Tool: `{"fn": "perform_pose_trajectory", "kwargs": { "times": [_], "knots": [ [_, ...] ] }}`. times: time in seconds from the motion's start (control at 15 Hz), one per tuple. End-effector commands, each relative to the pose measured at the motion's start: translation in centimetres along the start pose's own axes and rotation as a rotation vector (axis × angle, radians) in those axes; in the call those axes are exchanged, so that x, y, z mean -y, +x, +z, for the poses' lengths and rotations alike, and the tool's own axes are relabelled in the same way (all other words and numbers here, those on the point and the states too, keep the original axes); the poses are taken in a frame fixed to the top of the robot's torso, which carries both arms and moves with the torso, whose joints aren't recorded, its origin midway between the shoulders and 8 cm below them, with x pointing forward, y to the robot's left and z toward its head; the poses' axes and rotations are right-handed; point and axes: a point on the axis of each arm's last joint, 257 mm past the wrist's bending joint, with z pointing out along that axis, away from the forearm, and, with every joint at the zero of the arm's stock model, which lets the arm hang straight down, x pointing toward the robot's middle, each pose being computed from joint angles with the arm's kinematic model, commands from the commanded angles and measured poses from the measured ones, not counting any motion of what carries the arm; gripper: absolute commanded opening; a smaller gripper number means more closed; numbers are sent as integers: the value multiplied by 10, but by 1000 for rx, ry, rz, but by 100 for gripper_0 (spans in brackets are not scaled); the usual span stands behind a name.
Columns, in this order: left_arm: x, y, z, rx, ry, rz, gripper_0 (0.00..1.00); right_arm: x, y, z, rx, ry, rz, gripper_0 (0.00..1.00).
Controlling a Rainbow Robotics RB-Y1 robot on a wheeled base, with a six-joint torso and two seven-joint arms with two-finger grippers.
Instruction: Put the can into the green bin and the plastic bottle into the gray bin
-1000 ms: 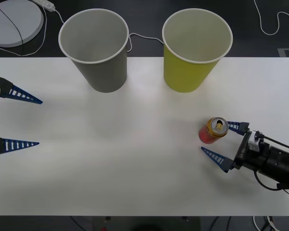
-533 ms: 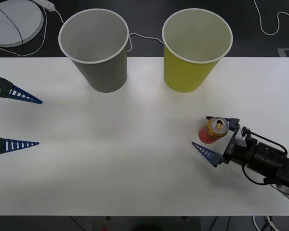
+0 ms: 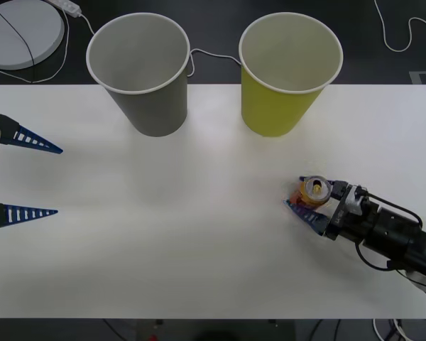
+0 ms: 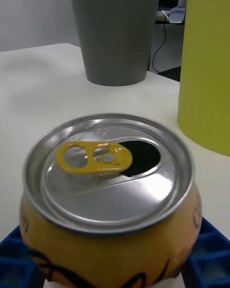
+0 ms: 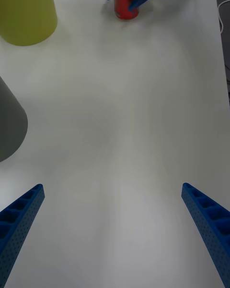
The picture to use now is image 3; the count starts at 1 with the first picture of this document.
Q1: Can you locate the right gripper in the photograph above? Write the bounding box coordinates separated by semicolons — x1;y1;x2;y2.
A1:
282;175;369;242

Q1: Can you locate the grey plastic waste bin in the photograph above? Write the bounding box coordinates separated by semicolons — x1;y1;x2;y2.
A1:
85;12;191;138

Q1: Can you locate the white power strip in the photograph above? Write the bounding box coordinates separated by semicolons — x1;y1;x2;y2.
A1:
45;0;82;17

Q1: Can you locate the white wavy cable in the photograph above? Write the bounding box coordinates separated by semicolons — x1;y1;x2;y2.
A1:
373;0;426;53

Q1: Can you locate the orange drink can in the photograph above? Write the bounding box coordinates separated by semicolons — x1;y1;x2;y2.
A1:
287;176;332;210

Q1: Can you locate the black cable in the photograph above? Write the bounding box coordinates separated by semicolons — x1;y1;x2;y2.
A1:
0;6;36;85

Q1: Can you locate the white power strip cable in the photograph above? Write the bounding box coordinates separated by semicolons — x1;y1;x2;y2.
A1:
77;10;243;77

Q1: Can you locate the white cable under table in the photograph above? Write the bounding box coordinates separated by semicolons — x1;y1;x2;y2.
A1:
371;318;415;341

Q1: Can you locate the thin white looped cable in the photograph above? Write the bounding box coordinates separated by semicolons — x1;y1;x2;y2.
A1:
0;5;71;85

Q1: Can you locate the yellow-green plastic waste bin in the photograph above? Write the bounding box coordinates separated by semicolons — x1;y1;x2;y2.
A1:
238;11;344;138

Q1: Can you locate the round white disc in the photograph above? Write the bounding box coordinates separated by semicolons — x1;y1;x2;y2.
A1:
0;0;66;70

